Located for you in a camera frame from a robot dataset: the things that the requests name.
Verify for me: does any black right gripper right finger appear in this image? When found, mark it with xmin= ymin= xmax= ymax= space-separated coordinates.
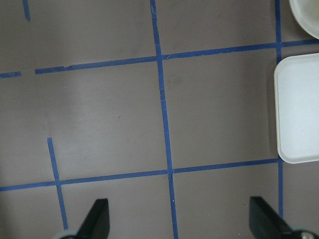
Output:
xmin=249 ymin=196 xmax=293 ymax=239

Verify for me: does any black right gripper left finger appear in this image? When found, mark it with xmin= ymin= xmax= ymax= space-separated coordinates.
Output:
xmin=77 ymin=199 xmax=110 ymax=239

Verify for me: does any white rectangular tray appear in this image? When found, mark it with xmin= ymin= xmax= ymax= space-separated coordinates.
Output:
xmin=274 ymin=53 xmax=319 ymax=164

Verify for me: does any white round plate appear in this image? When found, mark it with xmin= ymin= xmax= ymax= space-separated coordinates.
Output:
xmin=289 ymin=0 xmax=319 ymax=39

